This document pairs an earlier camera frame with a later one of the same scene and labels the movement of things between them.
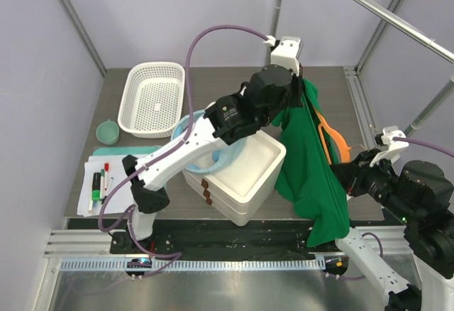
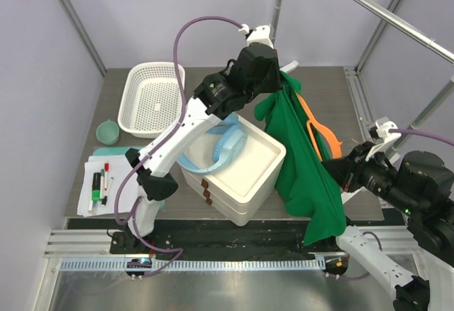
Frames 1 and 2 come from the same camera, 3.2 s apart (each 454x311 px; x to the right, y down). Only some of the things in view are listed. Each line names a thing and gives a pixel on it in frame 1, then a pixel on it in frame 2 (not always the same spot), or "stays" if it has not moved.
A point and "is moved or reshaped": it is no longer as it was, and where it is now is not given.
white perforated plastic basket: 152,100 stays
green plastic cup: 107,132 stays
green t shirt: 306,183 is moved or reshaped
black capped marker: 109,187 stays
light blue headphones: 222,157 stays
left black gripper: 296,84 → 273,84
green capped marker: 102,184 stays
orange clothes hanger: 338,137 → 335,145
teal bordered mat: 124,150 stays
